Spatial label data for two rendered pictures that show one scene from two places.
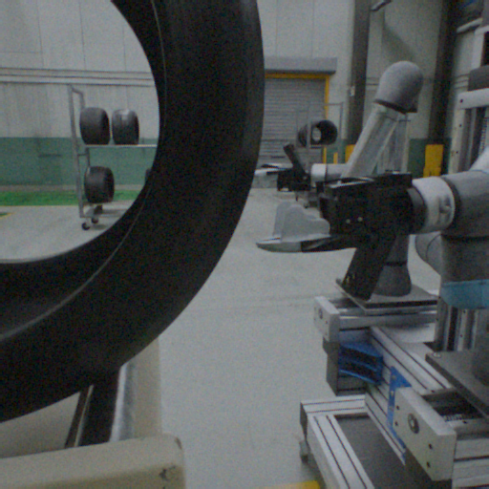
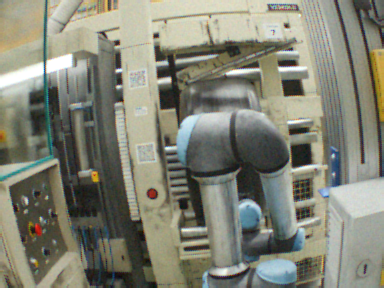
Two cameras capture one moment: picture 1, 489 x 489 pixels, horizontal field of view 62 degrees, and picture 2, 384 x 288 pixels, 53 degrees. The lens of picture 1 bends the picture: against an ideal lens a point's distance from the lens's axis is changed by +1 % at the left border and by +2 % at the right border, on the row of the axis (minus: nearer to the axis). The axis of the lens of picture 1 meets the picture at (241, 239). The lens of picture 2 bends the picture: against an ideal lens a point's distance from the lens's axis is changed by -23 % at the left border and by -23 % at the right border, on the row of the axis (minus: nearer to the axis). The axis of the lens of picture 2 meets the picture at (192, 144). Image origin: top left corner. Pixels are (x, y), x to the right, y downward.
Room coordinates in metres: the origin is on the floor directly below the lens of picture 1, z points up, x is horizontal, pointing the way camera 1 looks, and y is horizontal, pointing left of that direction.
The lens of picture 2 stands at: (0.77, -1.62, 1.40)
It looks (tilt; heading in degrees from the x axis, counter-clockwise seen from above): 5 degrees down; 105
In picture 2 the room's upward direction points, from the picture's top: 7 degrees counter-clockwise
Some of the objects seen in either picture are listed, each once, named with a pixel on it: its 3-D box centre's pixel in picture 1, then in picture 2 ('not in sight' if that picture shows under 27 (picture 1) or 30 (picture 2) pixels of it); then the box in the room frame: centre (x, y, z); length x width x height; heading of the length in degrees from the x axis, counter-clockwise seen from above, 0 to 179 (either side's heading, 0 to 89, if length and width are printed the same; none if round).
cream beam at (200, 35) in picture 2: not in sight; (224, 33); (0.41, 0.59, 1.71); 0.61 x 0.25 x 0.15; 12
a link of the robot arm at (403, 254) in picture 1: (388, 233); not in sight; (1.16, -0.44, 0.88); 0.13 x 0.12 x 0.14; 163
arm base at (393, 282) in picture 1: (385, 271); not in sight; (1.16, -0.43, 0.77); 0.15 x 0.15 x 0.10
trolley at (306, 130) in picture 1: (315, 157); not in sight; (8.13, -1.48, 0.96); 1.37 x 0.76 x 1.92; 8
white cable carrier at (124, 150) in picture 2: not in sight; (127, 162); (0.03, 0.15, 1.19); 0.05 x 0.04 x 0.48; 102
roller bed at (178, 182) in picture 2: not in sight; (170, 176); (0.06, 0.59, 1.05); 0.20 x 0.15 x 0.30; 12
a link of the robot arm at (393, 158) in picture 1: (393, 160); not in sight; (1.29, -0.48, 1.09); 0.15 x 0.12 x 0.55; 163
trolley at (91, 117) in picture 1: (126, 159); not in sight; (5.86, 1.64, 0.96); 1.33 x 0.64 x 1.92; 96
